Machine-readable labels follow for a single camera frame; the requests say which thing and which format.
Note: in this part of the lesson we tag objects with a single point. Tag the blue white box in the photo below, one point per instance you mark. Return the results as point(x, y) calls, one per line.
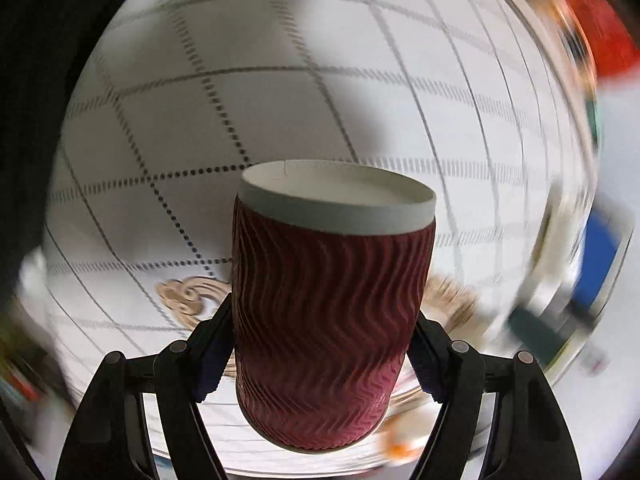
point(608, 233)

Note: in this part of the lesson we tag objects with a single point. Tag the orange plastic bag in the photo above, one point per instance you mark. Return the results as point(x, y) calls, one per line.
point(610, 42)

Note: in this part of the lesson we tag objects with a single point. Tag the red ripple paper cup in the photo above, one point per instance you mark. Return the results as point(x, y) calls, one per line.
point(329, 266)

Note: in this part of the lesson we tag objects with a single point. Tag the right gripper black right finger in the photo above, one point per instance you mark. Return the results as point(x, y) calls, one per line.
point(528, 436)

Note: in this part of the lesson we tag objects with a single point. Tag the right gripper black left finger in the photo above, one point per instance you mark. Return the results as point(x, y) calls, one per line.
point(110, 436)

